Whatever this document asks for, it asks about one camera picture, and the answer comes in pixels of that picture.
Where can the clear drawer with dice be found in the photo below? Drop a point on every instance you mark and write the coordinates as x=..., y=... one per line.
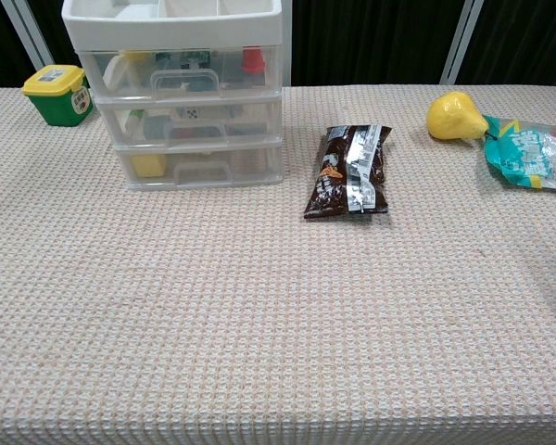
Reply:
x=255, y=116

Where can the teal snack bag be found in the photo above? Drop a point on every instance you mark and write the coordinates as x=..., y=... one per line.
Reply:
x=528, y=157

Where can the white partition post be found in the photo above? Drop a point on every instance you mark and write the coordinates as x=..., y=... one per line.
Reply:
x=28, y=32
x=461, y=41

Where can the white plastic drawer cabinet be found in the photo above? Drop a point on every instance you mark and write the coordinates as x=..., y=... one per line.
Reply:
x=171, y=32

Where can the yellow toy pear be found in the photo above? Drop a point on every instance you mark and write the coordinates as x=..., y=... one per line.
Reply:
x=451, y=118

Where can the yellow block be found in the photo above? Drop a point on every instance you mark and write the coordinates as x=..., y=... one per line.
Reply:
x=148, y=166

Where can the green tub with yellow lid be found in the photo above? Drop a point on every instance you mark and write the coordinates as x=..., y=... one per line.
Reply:
x=60, y=104

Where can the beige waffle tablecloth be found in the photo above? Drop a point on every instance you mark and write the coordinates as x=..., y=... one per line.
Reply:
x=259, y=315

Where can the brown snack bag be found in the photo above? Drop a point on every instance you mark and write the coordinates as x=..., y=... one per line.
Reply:
x=347, y=171

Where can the clear drawer with yellow block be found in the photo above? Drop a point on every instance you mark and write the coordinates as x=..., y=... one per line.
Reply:
x=255, y=164

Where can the red cap object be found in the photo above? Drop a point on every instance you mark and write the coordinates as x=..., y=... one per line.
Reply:
x=253, y=61

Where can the clear plastic box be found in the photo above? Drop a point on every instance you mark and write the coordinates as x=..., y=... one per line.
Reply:
x=245, y=85

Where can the yellow rubber duck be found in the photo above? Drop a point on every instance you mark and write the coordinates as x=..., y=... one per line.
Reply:
x=136, y=56

